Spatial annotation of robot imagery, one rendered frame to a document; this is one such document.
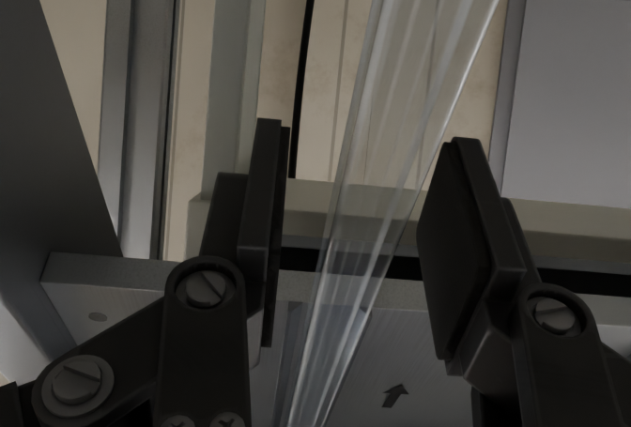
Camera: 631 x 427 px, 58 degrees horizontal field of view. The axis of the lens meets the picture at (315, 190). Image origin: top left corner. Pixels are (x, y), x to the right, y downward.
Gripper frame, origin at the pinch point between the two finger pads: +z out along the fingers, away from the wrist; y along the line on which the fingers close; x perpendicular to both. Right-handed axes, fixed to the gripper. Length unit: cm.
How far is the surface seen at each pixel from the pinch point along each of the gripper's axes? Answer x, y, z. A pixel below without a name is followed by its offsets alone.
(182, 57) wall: -128, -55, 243
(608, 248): -28, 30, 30
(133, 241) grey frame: -20.6, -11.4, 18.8
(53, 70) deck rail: 0.1, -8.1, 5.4
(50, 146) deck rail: -1.6, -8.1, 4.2
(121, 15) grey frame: -8.4, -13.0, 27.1
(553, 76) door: -106, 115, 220
